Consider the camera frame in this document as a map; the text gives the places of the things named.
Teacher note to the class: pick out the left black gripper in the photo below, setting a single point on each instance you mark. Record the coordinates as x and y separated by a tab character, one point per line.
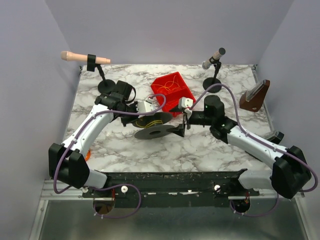
136	109

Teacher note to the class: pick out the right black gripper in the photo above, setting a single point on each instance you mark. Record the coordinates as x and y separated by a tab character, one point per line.
186	121

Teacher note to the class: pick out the grey cable spool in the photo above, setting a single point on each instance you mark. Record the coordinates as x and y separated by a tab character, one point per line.
153	126

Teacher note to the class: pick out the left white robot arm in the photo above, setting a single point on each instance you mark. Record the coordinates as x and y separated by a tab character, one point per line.
66	160

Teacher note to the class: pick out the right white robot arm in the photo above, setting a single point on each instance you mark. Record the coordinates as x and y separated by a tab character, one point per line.
287	173

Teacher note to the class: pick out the beige microphone on stand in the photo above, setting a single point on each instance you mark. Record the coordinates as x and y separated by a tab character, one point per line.
93	62

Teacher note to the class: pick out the red plastic bin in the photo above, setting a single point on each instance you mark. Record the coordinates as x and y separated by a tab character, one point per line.
173	87

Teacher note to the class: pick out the brown wooden metronome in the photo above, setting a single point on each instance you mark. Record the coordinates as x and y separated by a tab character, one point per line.
253	99

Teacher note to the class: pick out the black metronome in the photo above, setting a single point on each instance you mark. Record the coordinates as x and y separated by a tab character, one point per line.
274	137

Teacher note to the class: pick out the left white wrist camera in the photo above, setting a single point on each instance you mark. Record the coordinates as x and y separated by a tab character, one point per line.
146	107

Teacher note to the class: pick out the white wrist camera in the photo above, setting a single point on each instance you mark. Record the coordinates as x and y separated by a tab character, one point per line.
146	107
185	105

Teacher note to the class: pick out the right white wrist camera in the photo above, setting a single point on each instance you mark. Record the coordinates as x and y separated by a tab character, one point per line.
185	105

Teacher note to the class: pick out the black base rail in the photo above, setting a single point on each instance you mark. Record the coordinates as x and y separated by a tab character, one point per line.
172	189

